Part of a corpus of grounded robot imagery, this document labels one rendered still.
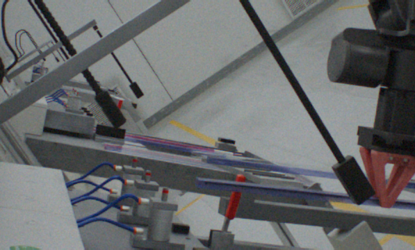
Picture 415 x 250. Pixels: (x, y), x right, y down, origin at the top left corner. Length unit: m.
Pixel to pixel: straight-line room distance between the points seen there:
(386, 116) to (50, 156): 0.97
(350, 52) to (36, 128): 1.15
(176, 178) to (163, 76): 6.73
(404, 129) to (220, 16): 7.69
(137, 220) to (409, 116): 0.39
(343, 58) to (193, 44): 7.64
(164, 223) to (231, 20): 8.00
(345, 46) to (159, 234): 0.38
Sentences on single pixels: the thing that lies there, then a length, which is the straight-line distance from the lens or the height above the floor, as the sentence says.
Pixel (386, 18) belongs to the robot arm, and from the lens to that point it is 1.09.
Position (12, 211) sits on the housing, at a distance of 0.74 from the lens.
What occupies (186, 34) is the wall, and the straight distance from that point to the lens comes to 8.62.
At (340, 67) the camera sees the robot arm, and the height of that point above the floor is 1.15.
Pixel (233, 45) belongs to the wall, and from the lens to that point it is 8.73.
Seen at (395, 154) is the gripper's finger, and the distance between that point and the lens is 1.05.
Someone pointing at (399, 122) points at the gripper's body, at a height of 1.05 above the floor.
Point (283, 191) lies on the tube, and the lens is 1.02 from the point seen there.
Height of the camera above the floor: 1.38
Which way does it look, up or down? 11 degrees down
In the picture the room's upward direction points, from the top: 33 degrees counter-clockwise
